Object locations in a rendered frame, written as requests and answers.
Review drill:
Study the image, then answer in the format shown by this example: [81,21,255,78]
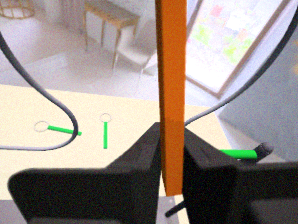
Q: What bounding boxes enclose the orange handle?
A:
[155,0,187,197]

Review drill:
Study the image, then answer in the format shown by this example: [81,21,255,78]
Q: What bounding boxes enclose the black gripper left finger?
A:
[7,122,161,224]

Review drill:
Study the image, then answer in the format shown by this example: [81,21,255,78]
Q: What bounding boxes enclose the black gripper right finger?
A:
[181,126,298,224]

